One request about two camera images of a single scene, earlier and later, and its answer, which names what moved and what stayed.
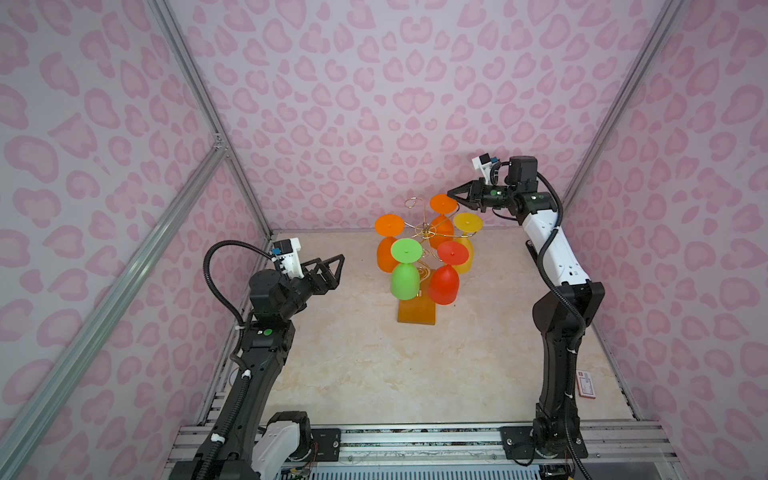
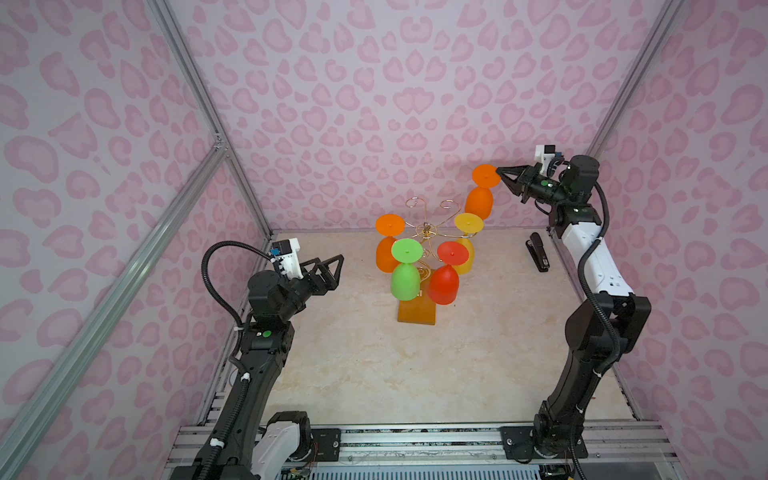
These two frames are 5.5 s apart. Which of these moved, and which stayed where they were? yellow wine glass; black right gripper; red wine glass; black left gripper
Moved: black right gripper
Stayed: yellow wine glass; black left gripper; red wine glass
